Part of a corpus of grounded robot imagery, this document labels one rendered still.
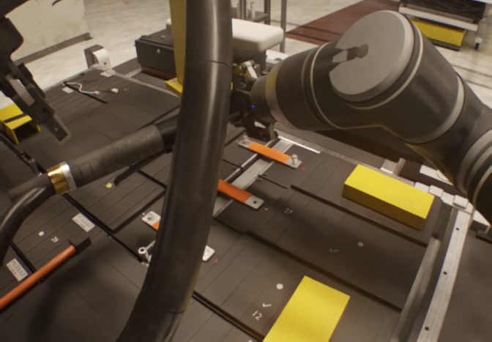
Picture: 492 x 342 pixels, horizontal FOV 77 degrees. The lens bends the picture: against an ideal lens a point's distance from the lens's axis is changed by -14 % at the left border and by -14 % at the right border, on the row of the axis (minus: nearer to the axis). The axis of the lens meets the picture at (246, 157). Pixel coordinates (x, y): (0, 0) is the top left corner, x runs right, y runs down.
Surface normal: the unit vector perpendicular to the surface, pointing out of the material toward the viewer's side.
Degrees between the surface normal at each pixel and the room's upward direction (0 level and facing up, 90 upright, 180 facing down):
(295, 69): 55
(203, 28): 46
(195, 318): 0
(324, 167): 0
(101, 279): 0
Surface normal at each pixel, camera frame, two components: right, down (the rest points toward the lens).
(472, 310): -0.01, -0.79
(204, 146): 0.47, -0.04
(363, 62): -0.80, -0.33
